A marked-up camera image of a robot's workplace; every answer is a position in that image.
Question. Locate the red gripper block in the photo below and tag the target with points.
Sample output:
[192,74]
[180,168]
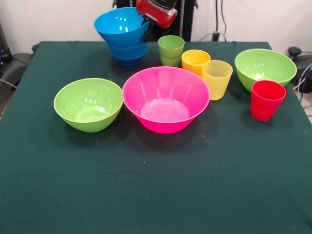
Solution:
[158,13]

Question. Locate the large blue plastic bowl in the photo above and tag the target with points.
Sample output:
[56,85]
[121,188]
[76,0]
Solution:
[119,29]

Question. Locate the small light blue bowl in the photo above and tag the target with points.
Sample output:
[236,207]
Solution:
[129,51]

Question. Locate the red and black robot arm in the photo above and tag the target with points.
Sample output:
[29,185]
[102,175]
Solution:
[165,3]

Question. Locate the green plastic cup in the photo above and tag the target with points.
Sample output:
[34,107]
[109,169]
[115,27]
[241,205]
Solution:
[170,48]

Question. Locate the small dark blue bowl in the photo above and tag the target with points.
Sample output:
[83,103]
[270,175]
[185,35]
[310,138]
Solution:
[129,63]

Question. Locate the orange-yellow plastic cup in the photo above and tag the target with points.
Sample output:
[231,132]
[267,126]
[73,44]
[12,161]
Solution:
[193,61]

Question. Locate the large pink plastic bowl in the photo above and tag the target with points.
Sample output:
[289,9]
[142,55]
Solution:
[165,104]

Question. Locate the pale yellow translucent cup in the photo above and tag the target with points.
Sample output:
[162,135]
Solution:
[217,83]

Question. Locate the green plastic bowl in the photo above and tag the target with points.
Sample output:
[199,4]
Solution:
[265,68]
[88,107]

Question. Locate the red plastic cup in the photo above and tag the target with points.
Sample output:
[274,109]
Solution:
[267,104]

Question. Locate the dark green tablecloth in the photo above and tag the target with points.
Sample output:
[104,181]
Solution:
[156,182]

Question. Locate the grey pedestal foot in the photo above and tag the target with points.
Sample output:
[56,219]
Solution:
[17,65]
[302,61]

